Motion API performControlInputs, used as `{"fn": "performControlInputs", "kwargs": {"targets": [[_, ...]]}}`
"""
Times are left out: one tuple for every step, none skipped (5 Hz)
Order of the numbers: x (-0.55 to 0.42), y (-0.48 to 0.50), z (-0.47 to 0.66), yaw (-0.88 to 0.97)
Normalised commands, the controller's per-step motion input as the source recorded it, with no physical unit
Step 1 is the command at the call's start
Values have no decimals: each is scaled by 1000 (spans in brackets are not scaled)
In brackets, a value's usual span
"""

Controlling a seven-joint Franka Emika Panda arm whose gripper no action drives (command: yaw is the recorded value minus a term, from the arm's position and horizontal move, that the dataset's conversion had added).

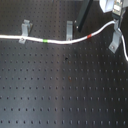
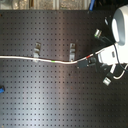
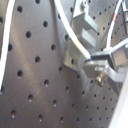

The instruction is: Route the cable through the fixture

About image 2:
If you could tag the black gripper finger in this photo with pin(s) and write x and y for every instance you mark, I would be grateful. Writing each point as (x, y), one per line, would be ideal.
(84, 64)
(90, 59)

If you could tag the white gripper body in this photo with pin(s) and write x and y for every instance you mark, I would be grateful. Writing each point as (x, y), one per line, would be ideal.
(107, 56)

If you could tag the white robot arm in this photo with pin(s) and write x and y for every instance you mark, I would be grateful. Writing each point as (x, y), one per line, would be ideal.
(119, 29)

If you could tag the black perforated board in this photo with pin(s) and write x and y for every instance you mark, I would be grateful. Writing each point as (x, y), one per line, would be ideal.
(50, 93)

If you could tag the right metal cable clip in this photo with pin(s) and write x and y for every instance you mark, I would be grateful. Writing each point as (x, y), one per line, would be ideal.
(72, 52)

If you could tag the metal cable clip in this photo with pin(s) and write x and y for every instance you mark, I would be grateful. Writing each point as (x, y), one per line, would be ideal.
(36, 52)
(72, 52)

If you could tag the left metal cable clip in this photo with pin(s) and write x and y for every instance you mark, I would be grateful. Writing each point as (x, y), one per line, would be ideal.
(36, 52)

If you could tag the blue post at top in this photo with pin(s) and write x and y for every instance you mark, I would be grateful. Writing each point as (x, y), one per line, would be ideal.
(90, 6)

